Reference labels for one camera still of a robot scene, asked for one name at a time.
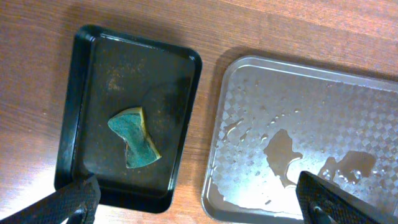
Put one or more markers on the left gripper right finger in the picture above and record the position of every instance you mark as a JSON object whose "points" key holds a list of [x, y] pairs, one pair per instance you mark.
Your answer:
{"points": [[323, 202]]}

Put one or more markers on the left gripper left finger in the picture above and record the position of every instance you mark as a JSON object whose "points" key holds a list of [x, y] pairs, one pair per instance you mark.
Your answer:
{"points": [[74, 203]]}

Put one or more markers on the green yellow sponge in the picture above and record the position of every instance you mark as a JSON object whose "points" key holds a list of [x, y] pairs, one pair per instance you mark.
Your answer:
{"points": [[130, 126]]}

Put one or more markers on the large brown serving tray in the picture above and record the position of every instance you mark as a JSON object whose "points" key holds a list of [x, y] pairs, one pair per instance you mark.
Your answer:
{"points": [[277, 119]]}

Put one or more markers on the small black tray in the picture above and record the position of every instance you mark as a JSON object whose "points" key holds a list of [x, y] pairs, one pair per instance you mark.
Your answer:
{"points": [[110, 72]]}

